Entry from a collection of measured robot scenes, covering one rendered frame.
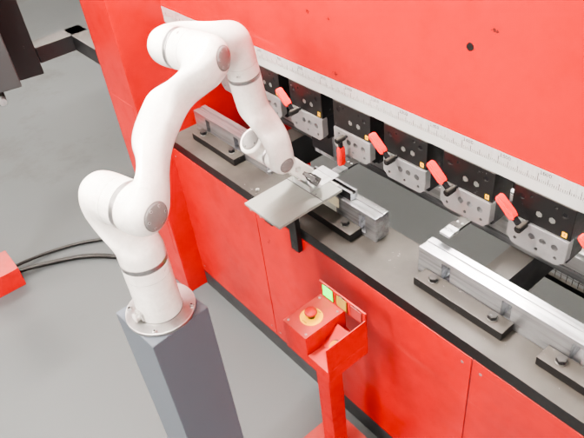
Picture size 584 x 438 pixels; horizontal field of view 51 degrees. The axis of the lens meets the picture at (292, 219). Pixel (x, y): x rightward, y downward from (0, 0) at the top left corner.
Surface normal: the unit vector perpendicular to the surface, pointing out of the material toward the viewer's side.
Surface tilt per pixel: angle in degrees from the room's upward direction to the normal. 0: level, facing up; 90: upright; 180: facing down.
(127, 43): 90
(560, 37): 90
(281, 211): 0
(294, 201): 0
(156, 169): 61
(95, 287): 0
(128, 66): 90
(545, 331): 90
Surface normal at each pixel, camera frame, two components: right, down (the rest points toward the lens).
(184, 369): 0.69, 0.40
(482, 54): -0.77, 0.47
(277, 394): -0.10, -0.77
